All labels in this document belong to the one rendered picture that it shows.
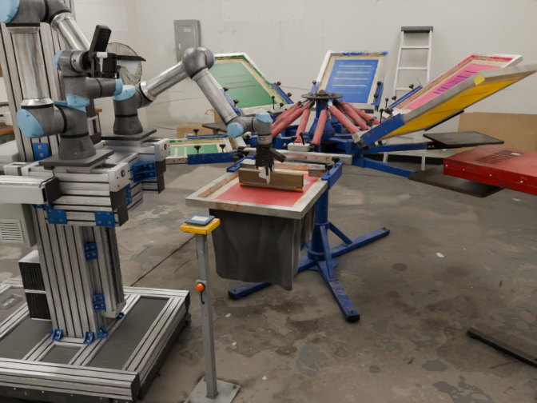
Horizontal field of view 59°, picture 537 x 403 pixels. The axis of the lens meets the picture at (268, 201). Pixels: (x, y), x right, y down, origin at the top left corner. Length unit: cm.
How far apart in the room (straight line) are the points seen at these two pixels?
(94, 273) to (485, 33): 537
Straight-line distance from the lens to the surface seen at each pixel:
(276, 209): 215
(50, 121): 206
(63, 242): 256
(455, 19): 662
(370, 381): 274
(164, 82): 259
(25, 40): 204
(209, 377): 254
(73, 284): 265
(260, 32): 712
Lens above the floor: 174
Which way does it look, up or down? 20 degrees down
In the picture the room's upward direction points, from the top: 1 degrees counter-clockwise
